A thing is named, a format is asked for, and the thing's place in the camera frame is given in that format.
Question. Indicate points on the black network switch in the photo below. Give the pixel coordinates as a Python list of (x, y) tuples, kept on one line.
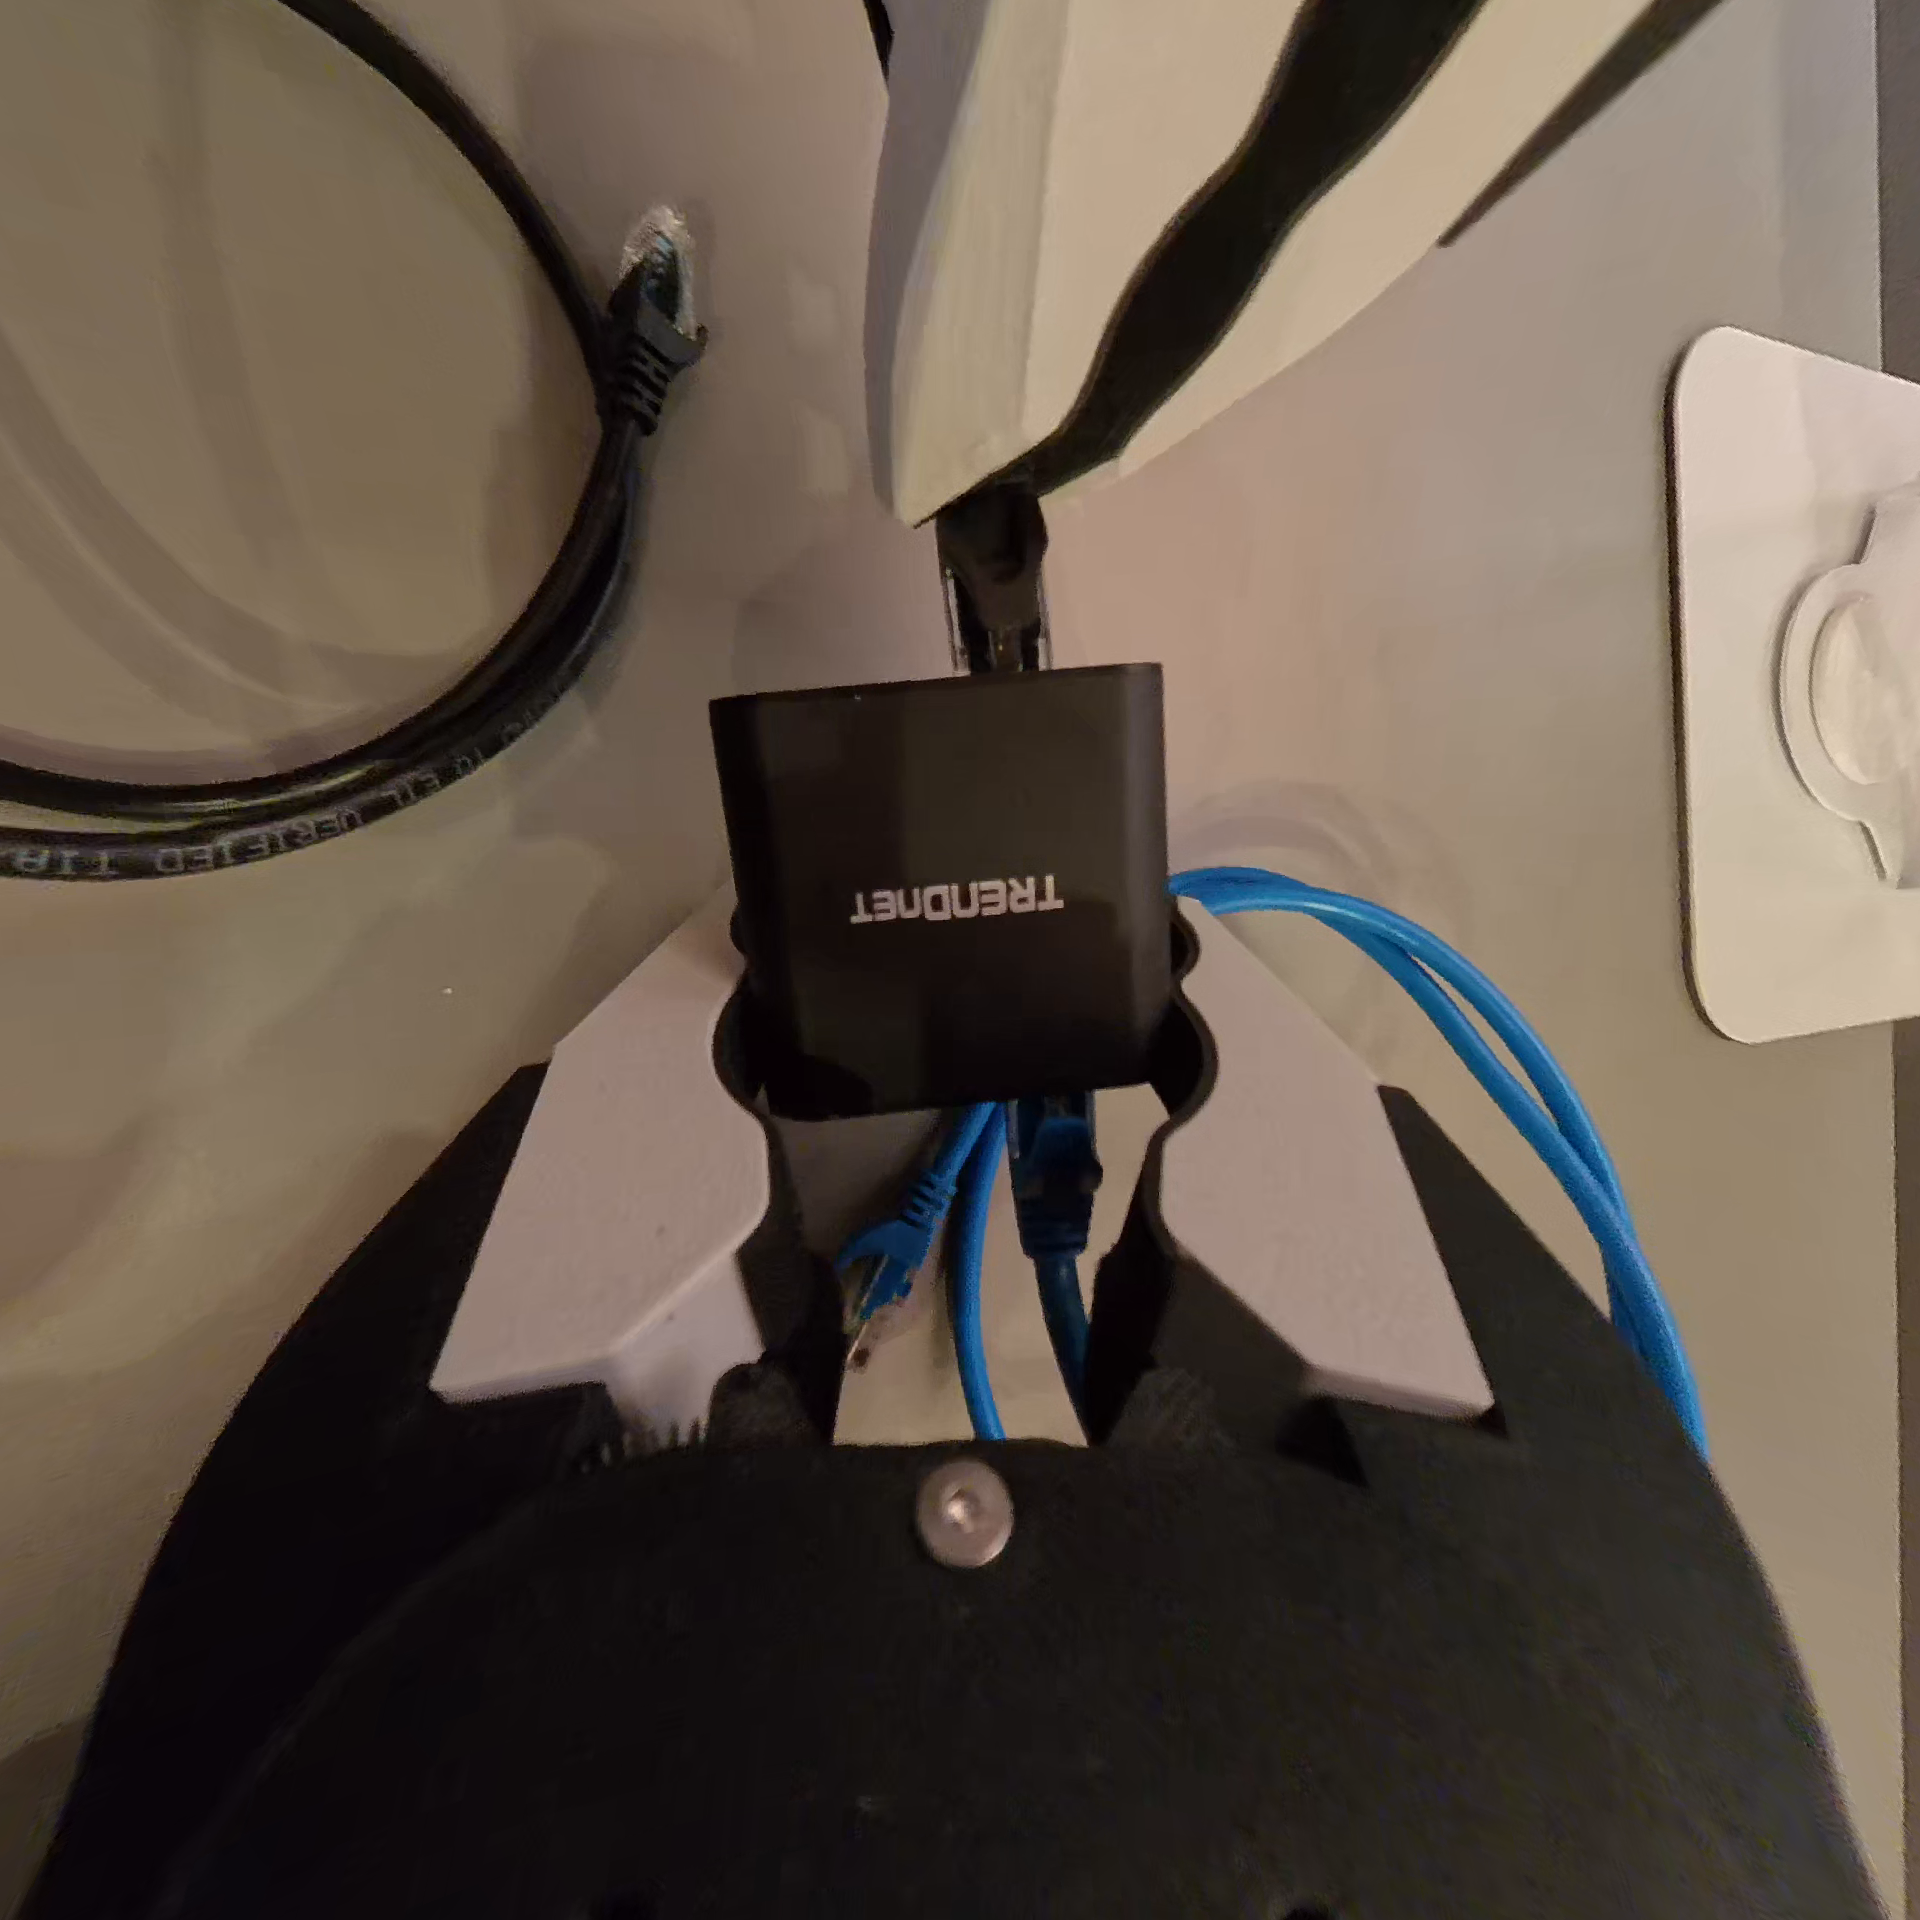
[(930, 840)]

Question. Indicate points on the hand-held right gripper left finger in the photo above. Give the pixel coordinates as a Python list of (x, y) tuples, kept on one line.
[(600, 1200)]

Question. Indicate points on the white stand base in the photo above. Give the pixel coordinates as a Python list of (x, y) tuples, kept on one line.
[(1739, 629)]

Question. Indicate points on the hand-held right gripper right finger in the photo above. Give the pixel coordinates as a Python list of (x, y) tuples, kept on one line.
[(1320, 1200)]

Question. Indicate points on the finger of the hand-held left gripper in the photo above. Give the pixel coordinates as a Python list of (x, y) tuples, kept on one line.
[(1019, 182), (1364, 195)]

